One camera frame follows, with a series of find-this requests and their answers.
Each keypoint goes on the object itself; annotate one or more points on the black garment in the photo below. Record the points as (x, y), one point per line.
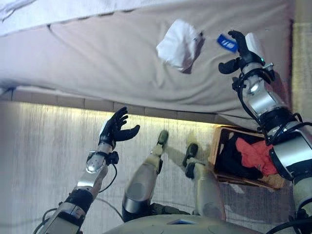
(229, 161)

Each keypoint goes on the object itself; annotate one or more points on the right robot leg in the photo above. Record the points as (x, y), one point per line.
(204, 185)

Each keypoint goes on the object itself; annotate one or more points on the tan upholstered bed base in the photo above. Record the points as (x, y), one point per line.
(97, 104)

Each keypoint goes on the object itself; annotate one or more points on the white textured blanket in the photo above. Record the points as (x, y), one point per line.
(48, 12)

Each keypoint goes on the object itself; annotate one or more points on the brown wicker basket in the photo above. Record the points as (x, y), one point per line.
(217, 151)

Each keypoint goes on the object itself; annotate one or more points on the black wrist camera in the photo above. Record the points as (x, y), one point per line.
(237, 84)
(113, 158)

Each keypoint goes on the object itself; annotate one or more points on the white garment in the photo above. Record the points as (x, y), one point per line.
(178, 44)

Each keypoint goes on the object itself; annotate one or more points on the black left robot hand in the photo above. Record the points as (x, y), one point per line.
(117, 131)

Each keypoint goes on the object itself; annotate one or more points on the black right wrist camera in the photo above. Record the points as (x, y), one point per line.
(237, 84)

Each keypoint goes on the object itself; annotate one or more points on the grey streaked rug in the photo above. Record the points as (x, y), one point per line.
(48, 158)

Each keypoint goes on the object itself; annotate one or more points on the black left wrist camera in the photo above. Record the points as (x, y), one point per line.
(113, 158)

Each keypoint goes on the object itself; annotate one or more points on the beige bed cover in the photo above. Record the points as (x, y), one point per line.
(97, 61)

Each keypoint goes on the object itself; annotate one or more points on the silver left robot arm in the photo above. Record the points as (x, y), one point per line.
(92, 168)

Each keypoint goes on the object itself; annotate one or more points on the red garment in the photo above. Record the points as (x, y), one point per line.
(253, 153)

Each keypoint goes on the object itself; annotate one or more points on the grey robot torso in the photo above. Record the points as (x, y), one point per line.
(182, 225)

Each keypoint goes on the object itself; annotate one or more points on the small blue cloth tag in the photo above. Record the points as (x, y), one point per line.
(226, 43)

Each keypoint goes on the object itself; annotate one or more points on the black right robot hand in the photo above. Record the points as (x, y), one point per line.
(251, 48)

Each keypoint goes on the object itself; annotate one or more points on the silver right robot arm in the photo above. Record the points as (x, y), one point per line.
(265, 100)

